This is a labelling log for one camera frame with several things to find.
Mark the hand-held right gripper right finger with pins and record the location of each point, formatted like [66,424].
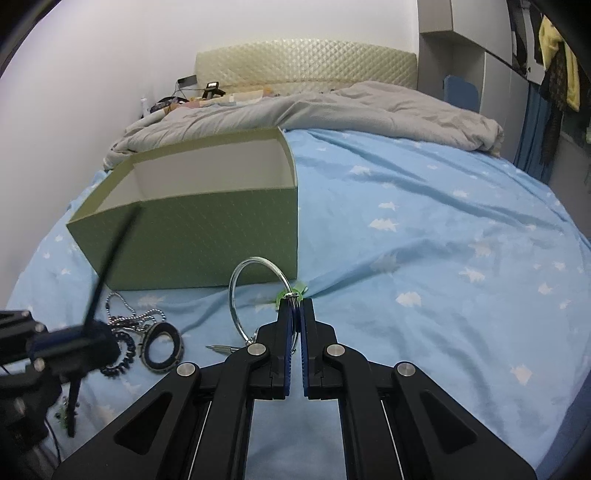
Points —
[305,350]

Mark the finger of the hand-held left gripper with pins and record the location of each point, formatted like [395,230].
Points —
[74,357]
[27,323]

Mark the blue curtain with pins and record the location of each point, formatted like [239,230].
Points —
[531,138]

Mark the blue chair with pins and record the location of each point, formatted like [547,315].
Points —
[461,92]

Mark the grey duvet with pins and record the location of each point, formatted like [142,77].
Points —
[369,110]

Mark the green leaf charm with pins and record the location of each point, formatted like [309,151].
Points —
[299,289]

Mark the green beaded charm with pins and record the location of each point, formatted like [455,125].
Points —
[64,413]

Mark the cream quilted headboard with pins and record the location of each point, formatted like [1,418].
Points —
[300,60]

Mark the black patterned bangle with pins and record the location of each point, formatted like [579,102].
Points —
[159,367]

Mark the patterned pillow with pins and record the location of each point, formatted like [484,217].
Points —
[244,98]

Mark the black phone stand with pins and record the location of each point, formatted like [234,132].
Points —
[212,88]

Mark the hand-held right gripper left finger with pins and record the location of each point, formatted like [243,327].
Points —
[288,332]

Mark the white wardrobe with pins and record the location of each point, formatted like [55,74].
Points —
[498,83]

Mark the yellow garment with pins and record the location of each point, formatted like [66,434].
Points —
[549,41]

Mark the green cardboard box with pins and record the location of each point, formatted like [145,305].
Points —
[194,240]

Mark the grey wall socket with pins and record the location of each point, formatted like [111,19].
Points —
[187,81]

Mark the dark hanging clothes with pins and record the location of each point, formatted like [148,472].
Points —
[554,83]

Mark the white bottle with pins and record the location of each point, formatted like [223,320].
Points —
[144,107]

